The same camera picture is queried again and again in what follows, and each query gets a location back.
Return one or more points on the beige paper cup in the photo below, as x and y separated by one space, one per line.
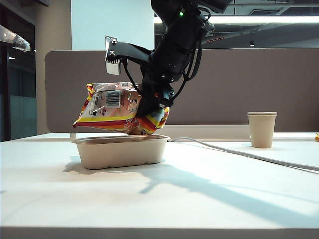
261 132

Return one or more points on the grey plastic-wrapped bar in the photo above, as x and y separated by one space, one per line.
17 41

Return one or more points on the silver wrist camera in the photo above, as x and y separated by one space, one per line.
113 67

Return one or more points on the beige pulp food box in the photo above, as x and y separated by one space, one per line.
119 154

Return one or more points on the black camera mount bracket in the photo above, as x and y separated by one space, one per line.
132 52

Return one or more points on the silver metal wall plate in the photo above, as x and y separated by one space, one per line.
108 39

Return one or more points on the brown desk divider panel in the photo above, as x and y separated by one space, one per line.
236 82

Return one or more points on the white divider foot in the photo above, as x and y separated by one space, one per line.
73 136

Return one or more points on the small yellow object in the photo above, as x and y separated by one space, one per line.
316 137

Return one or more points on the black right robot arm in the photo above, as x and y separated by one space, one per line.
179 44

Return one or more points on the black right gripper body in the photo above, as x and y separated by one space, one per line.
154 85

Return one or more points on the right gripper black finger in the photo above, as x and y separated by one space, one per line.
148 107

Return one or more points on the orange yellow striped chips bag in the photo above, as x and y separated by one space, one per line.
109 114

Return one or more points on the black ceiling spotlight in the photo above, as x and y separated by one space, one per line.
251 44

